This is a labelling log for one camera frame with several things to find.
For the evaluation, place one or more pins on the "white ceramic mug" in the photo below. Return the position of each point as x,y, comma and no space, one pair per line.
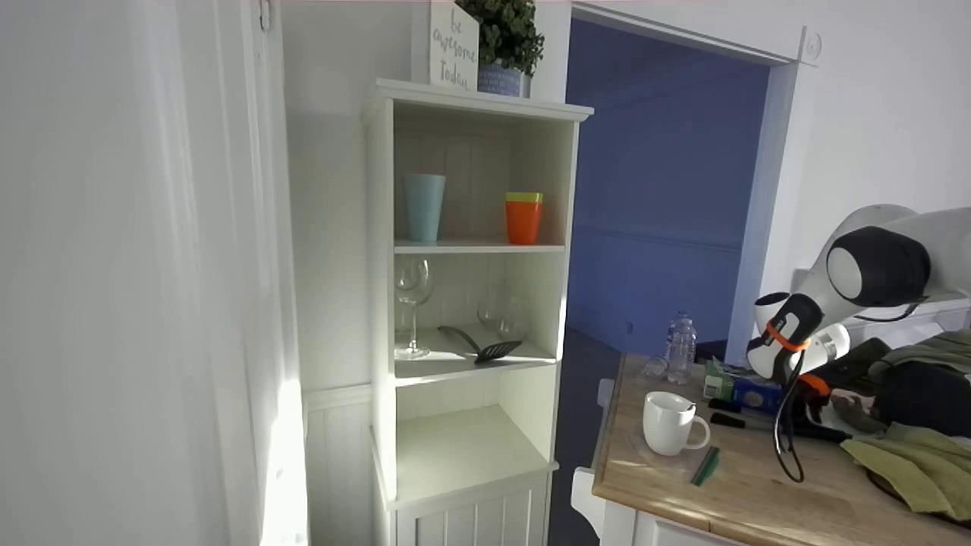
671,423

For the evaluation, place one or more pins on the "potted green plant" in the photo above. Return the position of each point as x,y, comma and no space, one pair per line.
508,45

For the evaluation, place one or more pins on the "light blue plastic cup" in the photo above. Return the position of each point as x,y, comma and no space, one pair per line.
424,209

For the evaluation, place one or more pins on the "clear wine glass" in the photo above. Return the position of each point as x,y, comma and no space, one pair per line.
414,293

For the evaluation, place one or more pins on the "green marker pen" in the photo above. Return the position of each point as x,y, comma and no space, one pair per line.
705,465

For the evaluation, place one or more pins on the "clear plastic water bottle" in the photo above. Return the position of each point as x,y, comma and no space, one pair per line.
681,350

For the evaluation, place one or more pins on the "black marker pen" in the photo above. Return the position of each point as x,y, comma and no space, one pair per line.
729,419

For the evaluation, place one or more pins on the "olive green cloth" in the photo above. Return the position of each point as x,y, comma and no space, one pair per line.
923,469

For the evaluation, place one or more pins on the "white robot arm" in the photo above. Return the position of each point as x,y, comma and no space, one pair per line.
878,256

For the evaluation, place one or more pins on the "orange plastic cup stack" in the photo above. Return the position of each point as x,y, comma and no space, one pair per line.
523,216

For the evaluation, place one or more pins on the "small clear glass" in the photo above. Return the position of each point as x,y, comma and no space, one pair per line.
496,316

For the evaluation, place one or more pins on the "white sign with lettering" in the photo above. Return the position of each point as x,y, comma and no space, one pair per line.
453,47

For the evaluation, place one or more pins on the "blue green snack box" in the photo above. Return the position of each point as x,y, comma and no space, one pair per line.
742,394

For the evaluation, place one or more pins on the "white wooden shelf cabinet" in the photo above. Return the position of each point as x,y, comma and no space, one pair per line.
466,453

